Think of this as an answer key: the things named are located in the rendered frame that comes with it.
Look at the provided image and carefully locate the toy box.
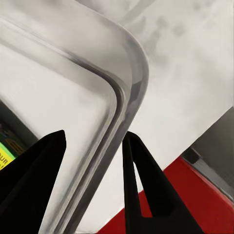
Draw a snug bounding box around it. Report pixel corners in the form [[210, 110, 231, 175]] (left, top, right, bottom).
[[0, 0, 150, 234]]

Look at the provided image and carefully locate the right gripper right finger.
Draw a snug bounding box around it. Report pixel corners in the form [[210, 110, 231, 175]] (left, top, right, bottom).
[[122, 131, 204, 234]]

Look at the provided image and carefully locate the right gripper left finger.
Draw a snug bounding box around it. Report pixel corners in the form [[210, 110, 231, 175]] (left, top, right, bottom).
[[0, 130, 67, 234]]

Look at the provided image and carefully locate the board game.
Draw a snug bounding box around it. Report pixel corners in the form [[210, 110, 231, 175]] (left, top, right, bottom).
[[0, 120, 28, 170]]

